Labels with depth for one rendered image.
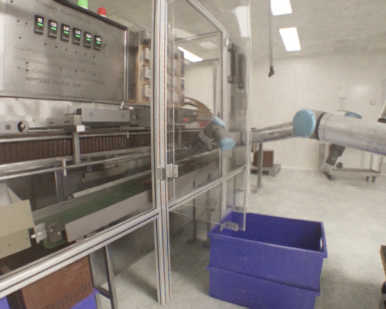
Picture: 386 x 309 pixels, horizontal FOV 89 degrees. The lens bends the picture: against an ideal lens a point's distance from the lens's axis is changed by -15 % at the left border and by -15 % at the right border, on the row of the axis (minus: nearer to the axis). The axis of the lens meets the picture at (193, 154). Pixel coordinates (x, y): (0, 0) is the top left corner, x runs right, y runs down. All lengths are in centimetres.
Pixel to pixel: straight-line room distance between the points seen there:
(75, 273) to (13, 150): 50
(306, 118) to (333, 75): 507
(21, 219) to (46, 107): 65
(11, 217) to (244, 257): 103
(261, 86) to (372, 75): 258
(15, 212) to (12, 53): 80
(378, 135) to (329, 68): 521
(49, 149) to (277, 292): 126
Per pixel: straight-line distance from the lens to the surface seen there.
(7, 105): 122
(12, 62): 134
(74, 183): 118
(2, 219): 81
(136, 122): 123
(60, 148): 102
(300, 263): 124
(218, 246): 129
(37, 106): 127
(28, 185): 135
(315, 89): 593
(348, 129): 90
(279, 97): 596
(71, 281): 100
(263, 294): 137
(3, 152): 94
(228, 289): 142
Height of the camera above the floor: 99
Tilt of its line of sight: 7 degrees down
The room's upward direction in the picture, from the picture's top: straight up
